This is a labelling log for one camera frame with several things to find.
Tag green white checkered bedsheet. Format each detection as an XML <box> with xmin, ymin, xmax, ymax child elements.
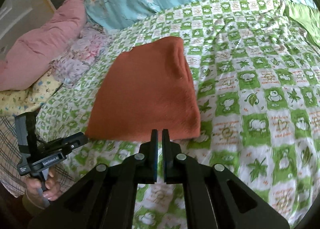
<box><xmin>36</xmin><ymin>0</ymin><xmax>319</xmax><ymax>227</ymax></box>

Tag plaid cloth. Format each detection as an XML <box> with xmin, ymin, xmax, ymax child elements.
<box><xmin>0</xmin><ymin>115</ymin><xmax>75</xmax><ymax>198</ymax></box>

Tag yellow patterned cloth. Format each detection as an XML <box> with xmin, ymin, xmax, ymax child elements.
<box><xmin>1</xmin><ymin>70</ymin><xmax>62</xmax><ymax>117</ymax></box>

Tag rust orange knit garment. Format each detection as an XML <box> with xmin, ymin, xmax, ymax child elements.
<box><xmin>85</xmin><ymin>37</ymin><xmax>201</xmax><ymax>141</ymax></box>

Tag pastel floral patterned blanket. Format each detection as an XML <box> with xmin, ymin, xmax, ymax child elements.
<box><xmin>50</xmin><ymin>22</ymin><xmax>114</xmax><ymax>87</ymax></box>

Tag person's left hand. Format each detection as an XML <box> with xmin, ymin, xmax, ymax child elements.
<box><xmin>24</xmin><ymin>170</ymin><xmax>62</xmax><ymax>202</ymax></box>

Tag pink quilted blanket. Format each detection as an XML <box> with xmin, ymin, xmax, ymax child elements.
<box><xmin>1</xmin><ymin>0</ymin><xmax>87</xmax><ymax>91</ymax></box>

